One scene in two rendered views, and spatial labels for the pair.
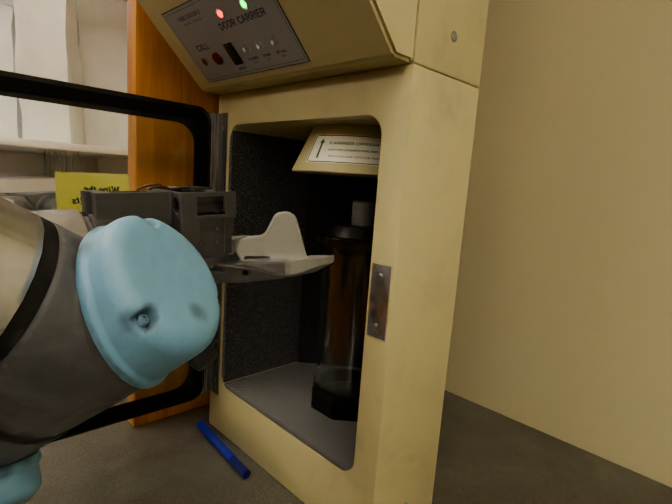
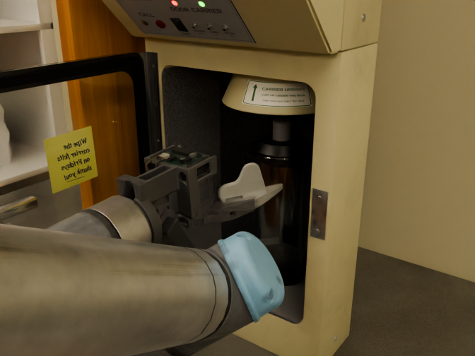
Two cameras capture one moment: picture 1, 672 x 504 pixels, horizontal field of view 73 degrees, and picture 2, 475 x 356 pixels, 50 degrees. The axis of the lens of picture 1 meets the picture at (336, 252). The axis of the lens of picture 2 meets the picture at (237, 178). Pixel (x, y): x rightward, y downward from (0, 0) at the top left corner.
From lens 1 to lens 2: 0.30 m
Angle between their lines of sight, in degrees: 16
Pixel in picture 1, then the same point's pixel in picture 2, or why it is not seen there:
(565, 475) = (434, 295)
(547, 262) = (415, 133)
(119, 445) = not seen: hidden behind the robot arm
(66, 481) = not seen: outside the picture
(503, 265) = (379, 136)
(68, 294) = (235, 291)
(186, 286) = (271, 268)
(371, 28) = (315, 39)
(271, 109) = (207, 59)
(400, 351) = (333, 244)
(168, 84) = (96, 28)
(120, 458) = not seen: hidden behind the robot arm
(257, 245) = (233, 189)
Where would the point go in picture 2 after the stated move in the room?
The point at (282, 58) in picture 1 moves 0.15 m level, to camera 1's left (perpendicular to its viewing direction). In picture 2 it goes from (229, 37) to (104, 39)
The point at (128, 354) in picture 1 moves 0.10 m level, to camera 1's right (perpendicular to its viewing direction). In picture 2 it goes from (261, 311) to (374, 300)
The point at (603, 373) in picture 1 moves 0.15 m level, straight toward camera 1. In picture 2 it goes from (459, 217) to (456, 252)
